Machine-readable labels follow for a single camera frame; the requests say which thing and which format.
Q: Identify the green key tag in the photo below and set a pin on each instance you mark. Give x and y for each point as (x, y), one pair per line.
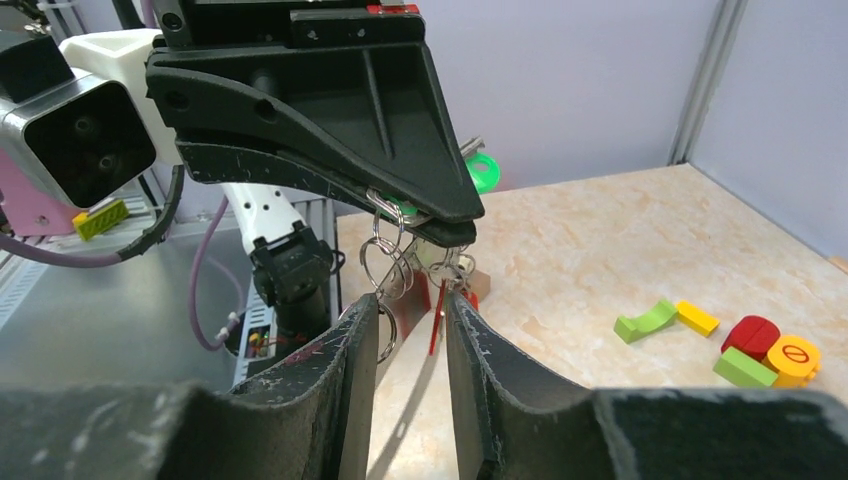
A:
(485, 174)

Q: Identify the silver key near green tag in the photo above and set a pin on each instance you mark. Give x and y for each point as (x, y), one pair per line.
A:
(470, 147)

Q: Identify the orange round block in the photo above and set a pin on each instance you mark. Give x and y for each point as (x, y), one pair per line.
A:
(795, 360)

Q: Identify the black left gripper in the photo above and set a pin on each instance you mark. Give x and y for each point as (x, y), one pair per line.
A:
(336, 98)

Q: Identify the pink angled bracket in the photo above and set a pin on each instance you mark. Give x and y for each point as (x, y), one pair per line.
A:
(29, 211)

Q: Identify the green rectangular block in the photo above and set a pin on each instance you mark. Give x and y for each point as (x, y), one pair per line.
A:
(743, 371)

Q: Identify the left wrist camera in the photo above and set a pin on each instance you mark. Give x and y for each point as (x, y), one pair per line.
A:
(75, 115)

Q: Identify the small wooden hexagon block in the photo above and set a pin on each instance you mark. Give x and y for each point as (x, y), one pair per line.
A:
(479, 284)

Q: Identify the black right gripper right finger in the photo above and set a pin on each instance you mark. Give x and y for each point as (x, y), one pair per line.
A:
(514, 418)

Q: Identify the red cylinder block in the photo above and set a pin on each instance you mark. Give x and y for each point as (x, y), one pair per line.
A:
(753, 335)

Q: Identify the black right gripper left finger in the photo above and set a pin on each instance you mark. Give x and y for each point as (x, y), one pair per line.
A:
(307, 417)

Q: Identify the yellow rectangular block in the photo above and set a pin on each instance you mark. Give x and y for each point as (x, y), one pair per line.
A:
(696, 319)

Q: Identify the perforated metal keyring plate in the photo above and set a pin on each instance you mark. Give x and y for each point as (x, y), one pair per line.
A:
(411, 278)

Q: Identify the yellow-green lego piece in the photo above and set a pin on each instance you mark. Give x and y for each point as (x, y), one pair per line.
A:
(101, 218)

